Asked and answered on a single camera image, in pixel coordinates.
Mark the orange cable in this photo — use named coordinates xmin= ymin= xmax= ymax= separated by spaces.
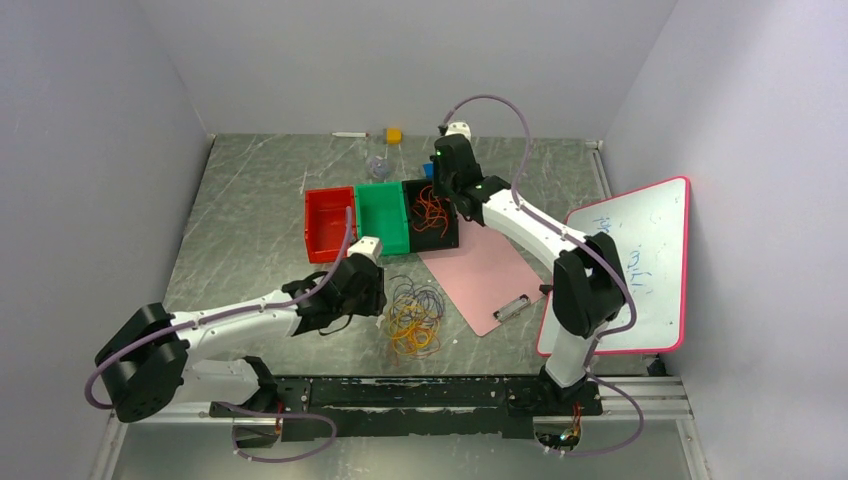
xmin=410 ymin=185 xmax=453 ymax=234

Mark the purple cable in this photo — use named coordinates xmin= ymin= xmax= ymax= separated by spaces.
xmin=386 ymin=274 xmax=446 ymax=333

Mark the black plastic bin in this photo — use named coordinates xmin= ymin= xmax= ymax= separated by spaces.
xmin=402 ymin=179 xmax=459 ymax=253

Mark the green plastic bin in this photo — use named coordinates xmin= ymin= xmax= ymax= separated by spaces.
xmin=354 ymin=182 xmax=411 ymax=256

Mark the red plastic bin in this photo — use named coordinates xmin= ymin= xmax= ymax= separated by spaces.
xmin=304 ymin=186 xmax=356 ymax=264

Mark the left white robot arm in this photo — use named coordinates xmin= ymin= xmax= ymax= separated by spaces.
xmin=94 ymin=250 xmax=386 ymax=423

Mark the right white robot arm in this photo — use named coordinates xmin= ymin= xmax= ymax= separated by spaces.
xmin=430 ymin=134 xmax=636 ymax=414

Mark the yellow cube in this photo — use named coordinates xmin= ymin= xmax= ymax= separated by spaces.
xmin=385 ymin=128 xmax=403 ymax=145

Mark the pink clipboard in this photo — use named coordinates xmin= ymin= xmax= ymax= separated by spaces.
xmin=419 ymin=220 xmax=542 ymax=337

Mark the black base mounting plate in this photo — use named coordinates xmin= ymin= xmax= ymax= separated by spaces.
xmin=247 ymin=374 xmax=603 ymax=441

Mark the pink-framed whiteboard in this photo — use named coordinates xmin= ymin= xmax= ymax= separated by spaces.
xmin=566 ymin=176 xmax=691 ymax=355

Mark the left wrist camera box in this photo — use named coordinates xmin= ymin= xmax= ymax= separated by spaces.
xmin=347 ymin=236 xmax=383 ymax=264

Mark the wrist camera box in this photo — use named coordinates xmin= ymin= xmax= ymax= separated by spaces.
xmin=438 ymin=121 xmax=472 ymax=141
xmin=347 ymin=236 xmax=383 ymax=264

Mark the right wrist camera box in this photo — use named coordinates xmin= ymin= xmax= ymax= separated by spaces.
xmin=438 ymin=121 xmax=472 ymax=141

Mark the aluminium rail frame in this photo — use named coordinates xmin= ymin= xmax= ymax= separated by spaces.
xmin=89 ymin=374 xmax=713 ymax=480

